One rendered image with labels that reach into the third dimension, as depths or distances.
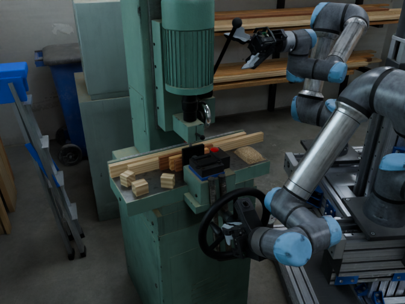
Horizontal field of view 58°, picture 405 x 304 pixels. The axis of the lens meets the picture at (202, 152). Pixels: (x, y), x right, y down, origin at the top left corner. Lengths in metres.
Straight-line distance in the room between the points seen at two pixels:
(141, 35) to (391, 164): 0.97
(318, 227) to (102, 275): 1.59
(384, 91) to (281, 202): 0.37
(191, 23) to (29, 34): 2.55
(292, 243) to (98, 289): 1.54
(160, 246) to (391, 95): 0.93
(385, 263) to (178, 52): 1.04
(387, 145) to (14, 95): 1.63
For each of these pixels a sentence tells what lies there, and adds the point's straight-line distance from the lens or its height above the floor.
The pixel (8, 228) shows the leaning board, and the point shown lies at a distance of 2.76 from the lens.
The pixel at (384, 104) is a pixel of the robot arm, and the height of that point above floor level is 1.32.
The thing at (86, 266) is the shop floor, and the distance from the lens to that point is 2.37.
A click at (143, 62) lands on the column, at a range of 1.46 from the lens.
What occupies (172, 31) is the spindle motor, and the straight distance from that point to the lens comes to 1.24.
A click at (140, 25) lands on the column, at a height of 1.40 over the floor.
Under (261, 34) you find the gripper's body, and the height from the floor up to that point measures 1.38.
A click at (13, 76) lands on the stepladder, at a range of 1.93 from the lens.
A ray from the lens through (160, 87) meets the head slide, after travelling 1.43.
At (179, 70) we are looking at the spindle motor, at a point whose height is 1.29.
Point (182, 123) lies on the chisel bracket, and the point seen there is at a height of 1.06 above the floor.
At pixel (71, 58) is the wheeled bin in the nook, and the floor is 0.93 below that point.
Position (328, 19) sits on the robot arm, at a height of 1.38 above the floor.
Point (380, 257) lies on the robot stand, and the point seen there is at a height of 0.68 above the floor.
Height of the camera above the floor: 1.63
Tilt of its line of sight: 28 degrees down
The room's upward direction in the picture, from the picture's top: straight up
